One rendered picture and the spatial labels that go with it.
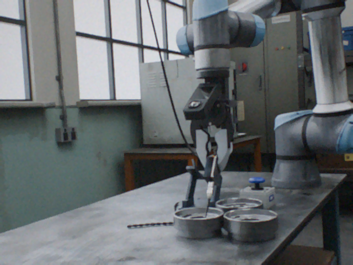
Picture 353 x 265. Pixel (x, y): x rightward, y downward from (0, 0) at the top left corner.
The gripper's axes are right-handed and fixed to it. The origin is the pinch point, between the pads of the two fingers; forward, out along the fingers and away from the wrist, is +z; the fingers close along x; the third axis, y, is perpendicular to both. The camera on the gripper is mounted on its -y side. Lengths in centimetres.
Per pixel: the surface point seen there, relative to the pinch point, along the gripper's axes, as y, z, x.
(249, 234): -8.1, 11.8, -9.5
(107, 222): -1.1, 13.4, 26.7
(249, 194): 18.7, 9.5, -2.2
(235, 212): -0.3, 9.7, -4.5
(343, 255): 240, 92, -2
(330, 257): 64, 38, -15
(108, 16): 201, -85, 153
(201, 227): -8.8, 10.9, -0.2
